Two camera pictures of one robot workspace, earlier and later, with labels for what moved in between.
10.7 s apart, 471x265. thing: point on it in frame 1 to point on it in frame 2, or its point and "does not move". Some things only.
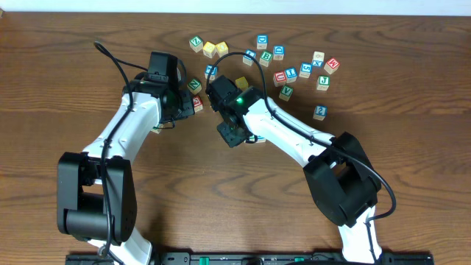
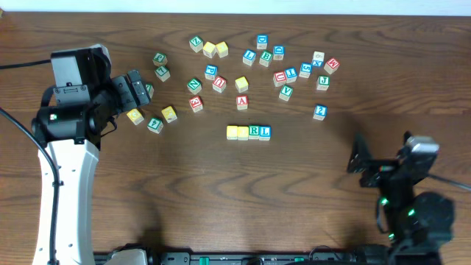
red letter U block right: x=280 y=78 does not move
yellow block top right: x=221 y=48 does not move
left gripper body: x=185 y=104 to x=123 y=92
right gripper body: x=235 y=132 to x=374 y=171
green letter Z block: x=196 y=43 does not move
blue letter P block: x=208 y=69 does not move
